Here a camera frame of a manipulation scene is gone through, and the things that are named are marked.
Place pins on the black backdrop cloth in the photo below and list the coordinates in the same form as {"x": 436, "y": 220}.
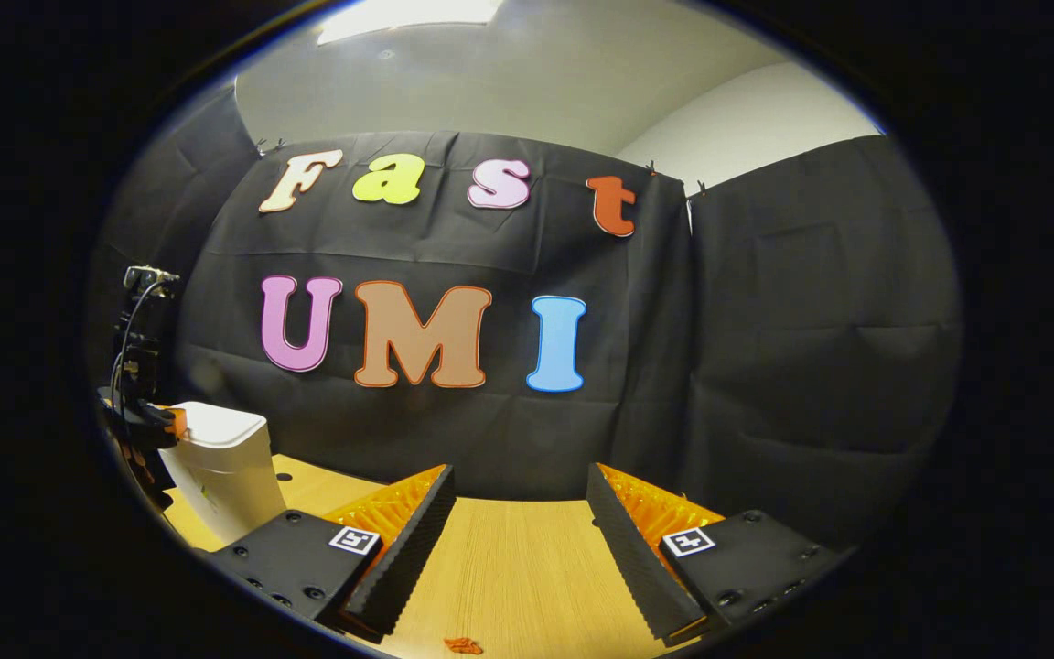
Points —
{"x": 765, "y": 366}

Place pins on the wooden desktop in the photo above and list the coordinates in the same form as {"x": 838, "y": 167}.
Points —
{"x": 509, "y": 567}

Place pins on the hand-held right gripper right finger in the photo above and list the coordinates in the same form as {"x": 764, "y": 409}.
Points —
{"x": 632, "y": 558}

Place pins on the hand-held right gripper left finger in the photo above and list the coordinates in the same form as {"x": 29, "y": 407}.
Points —
{"x": 413, "y": 549}

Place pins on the orange paper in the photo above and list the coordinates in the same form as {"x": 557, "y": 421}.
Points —
{"x": 463, "y": 646}

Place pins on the white desktop garbage bin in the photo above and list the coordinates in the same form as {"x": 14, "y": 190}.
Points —
{"x": 225, "y": 467}

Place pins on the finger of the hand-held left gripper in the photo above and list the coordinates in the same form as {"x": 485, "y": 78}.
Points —
{"x": 175, "y": 423}

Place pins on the ceiling light panel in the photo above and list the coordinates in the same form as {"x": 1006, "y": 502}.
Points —
{"x": 408, "y": 14}

